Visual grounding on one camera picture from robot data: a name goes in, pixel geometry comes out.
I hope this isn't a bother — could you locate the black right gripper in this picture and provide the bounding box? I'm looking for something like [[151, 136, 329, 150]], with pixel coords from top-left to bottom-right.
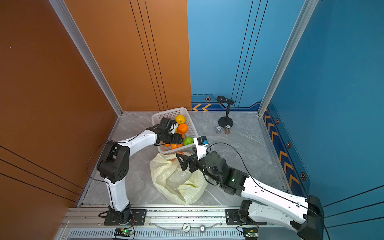
[[176, 147, 223, 185]]

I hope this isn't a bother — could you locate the yellow lemon fruit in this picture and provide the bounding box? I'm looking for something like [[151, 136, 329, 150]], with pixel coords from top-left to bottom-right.
[[175, 115, 186, 125]]

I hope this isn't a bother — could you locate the translucent printed plastic bag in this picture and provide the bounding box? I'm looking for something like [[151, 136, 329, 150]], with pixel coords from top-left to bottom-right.
[[150, 153, 208, 205]]

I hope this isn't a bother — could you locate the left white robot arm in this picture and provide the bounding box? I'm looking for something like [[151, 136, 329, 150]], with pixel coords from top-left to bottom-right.
[[97, 118, 183, 225]]

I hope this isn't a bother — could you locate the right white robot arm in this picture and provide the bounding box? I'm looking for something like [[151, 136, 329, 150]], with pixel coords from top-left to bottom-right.
[[177, 152, 325, 240]]

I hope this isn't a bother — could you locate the white perforated plastic basket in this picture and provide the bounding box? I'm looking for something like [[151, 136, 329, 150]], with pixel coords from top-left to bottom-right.
[[152, 107, 199, 155]]

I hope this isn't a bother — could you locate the orange grey poker chip stack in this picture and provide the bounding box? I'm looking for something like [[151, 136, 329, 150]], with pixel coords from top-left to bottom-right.
[[225, 125, 232, 135]]

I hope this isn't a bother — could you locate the black microphone stand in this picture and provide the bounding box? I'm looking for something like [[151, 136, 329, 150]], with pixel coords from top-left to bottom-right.
[[217, 96, 235, 129]]

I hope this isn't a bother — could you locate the green circuit board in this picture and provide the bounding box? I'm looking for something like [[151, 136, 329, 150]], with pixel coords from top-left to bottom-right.
[[114, 228, 135, 239]]

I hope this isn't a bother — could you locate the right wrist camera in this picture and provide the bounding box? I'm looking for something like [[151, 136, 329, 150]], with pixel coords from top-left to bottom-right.
[[194, 136, 209, 161]]

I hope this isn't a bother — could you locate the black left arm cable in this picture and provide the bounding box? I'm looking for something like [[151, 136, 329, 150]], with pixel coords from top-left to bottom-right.
[[86, 131, 143, 211]]

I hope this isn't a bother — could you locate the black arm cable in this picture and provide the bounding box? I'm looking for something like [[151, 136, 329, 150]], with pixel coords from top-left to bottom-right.
[[203, 142, 331, 240], [86, 131, 143, 211]]

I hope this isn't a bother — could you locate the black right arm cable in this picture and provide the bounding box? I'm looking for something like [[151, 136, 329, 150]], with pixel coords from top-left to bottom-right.
[[203, 142, 331, 240]]

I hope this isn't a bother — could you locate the small black box on rail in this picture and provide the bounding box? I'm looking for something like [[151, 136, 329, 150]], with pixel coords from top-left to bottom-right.
[[242, 228, 259, 240]]

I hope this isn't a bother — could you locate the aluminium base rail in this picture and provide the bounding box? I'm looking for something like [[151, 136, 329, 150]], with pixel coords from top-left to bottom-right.
[[54, 205, 299, 240]]

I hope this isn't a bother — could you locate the aluminium corner post left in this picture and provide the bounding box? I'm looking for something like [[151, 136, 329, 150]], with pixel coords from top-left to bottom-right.
[[49, 0, 124, 117]]

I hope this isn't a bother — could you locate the aluminium corner post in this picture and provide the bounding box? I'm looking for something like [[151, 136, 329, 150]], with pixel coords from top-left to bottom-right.
[[258, 0, 319, 117], [49, 0, 124, 117]]

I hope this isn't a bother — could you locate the aluminium corner post right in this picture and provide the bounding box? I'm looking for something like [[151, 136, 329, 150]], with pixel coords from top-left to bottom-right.
[[258, 0, 319, 117]]

